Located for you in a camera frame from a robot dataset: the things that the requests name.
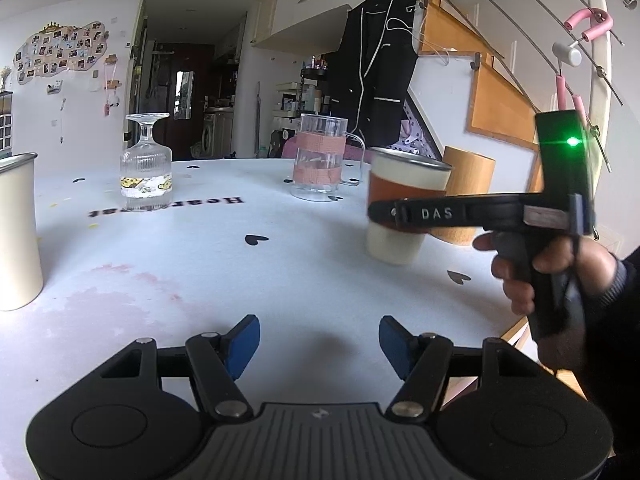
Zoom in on orange white metal cup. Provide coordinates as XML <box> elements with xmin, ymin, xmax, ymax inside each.
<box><xmin>367</xmin><ymin>148</ymin><xmax>451</xmax><ymax>266</ymax></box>

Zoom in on cream metal cup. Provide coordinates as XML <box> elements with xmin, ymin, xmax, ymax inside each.
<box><xmin>0</xmin><ymin>153</ymin><xmax>43</xmax><ymax>312</ymax></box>

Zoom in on person's right hand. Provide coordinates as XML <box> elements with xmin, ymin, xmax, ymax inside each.
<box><xmin>491</xmin><ymin>236</ymin><xmax>618</xmax><ymax>315</ymax></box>

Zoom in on wooden staircase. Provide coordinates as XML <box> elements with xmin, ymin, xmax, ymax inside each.
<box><xmin>409</xmin><ymin>0</ymin><xmax>544</xmax><ymax>192</ymax></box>

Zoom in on upside-down ribbed glass goblet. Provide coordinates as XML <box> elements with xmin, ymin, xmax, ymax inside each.
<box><xmin>119</xmin><ymin>112</ymin><xmax>172</xmax><ymax>211</ymax></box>

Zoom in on clear mug with pink bands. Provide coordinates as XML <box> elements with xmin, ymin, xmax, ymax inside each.
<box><xmin>291</xmin><ymin>114</ymin><xmax>366</xmax><ymax>203</ymax></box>

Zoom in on pink foam hook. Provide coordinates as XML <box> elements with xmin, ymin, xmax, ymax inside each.
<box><xmin>563</xmin><ymin>8</ymin><xmax>614</xmax><ymax>42</ymax></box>

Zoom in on black jacket with white trim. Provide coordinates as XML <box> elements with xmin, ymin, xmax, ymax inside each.
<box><xmin>328</xmin><ymin>0</ymin><xmax>418</xmax><ymax>148</ymax></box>

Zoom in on small drawer cabinet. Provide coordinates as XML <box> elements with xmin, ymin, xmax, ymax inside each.
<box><xmin>0</xmin><ymin>90</ymin><xmax>13</xmax><ymax>158</ymax></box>

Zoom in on cloud-shaped photo board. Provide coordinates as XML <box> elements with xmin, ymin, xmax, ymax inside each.
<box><xmin>13</xmin><ymin>21</ymin><xmax>110</xmax><ymax>84</ymax></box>

